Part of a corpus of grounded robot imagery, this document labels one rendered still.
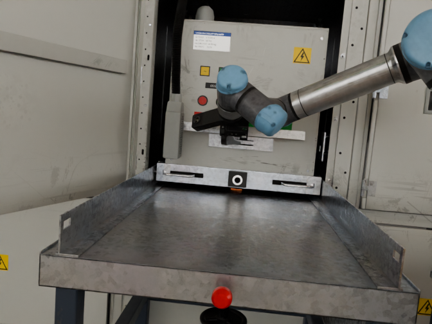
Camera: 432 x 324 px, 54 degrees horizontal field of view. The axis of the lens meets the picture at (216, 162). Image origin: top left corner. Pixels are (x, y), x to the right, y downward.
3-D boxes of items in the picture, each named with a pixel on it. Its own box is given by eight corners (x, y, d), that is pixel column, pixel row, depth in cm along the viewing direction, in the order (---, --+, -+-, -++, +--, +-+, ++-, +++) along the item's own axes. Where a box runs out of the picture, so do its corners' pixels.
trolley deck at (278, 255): (416, 326, 67) (421, 290, 66) (38, 285, 71) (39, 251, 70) (331, 221, 134) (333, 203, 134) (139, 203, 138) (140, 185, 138)
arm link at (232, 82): (234, 96, 98) (208, 75, 101) (234, 119, 108) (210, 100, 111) (257, 76, 100) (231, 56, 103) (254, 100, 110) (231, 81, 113)
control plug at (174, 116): (177, 159, 129) (182, 101, 127) (162, 158, 130) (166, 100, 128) (181, 157, 137) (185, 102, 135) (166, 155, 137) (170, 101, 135)
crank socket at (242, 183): (245, 188, 136) (247, 173, 135) (227, 186, 136) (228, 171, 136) (245, 186, 139) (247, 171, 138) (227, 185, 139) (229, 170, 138)
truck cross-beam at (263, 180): (319, 195, 137) (321, 177, 136) (155, 180, 141) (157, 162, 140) (317, 192, 142) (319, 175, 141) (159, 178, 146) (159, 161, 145)
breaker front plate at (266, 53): (312, 180, 137) (328, 29, 132) (164, 168, 140) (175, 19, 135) (312, 180, 138) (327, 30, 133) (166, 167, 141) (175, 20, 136)
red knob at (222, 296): (231, 312, 64) (233, 292, 64) (209, 310, 65) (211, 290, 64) (231, 299, 69) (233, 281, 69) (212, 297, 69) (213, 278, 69)
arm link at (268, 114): (297, 113, 106) (265, 87, 110) (283, 112, 96) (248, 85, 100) (279, 137, 109) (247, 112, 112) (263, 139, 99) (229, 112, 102)
